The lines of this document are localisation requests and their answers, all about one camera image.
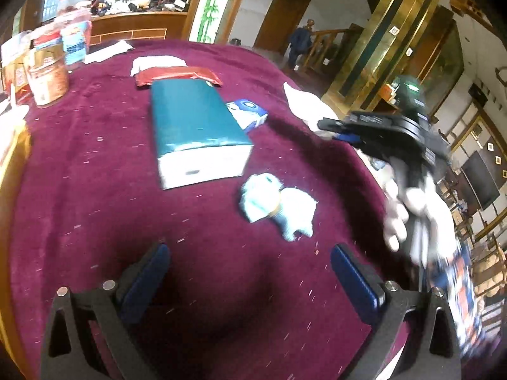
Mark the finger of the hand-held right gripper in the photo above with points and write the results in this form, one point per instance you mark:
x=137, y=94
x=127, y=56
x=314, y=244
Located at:
x=336, y=125

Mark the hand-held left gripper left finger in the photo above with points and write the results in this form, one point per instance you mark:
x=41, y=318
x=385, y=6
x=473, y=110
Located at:
x=144, y=277

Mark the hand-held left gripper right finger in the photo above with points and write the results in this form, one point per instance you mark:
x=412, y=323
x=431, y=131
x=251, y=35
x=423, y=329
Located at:
x=354, y=281

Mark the white plush toy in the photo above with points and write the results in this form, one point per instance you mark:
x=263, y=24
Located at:
x=297, y=209

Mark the yellow-taped white foam box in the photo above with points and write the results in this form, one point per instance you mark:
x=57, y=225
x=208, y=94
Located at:
x=18, y=146

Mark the person's right hand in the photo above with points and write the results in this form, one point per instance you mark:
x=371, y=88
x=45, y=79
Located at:
x=420, y=209

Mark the white cloth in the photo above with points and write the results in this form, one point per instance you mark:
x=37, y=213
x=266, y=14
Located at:
x=305, y=103

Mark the maroon velvet tablecloth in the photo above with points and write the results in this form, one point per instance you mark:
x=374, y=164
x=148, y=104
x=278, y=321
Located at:
x=158, y=225

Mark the wooden stair railing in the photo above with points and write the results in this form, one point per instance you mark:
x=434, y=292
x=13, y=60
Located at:
x=332, y=43

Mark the golden pillar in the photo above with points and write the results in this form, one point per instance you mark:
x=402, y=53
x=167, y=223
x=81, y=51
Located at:
x=380, y=47

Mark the blue and white small carton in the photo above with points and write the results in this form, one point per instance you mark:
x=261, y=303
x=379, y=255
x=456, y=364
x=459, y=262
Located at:
x=247, y=113

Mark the black flat screen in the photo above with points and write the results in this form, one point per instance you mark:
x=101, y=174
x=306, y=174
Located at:
x=479, y=182

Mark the wooden door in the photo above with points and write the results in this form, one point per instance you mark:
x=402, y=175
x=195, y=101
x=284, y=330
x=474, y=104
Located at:
x=283, y=16

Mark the teal box with white end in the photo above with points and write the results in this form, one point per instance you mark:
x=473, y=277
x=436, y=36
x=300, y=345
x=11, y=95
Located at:
x=190, y=122

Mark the red foil packet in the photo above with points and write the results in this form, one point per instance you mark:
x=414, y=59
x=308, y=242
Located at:
x=178, y=76

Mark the bamboo-painted panel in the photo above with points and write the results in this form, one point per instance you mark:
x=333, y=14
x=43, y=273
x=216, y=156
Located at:
x=210, y=8

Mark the clear jar with gold label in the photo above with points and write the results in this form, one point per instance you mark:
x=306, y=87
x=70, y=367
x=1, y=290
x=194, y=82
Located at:
x=49, y=81

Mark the wooden cabinet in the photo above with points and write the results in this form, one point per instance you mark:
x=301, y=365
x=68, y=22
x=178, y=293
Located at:
x=134, y=25

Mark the white paper sheets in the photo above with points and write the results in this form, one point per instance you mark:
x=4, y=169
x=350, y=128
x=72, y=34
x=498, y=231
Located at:
x=107, y=53

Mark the red and gold carton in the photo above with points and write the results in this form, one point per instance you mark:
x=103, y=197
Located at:
x=18, y=75

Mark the blue-labelled jar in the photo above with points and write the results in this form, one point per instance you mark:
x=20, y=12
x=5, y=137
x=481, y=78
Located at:
x=75, y=45

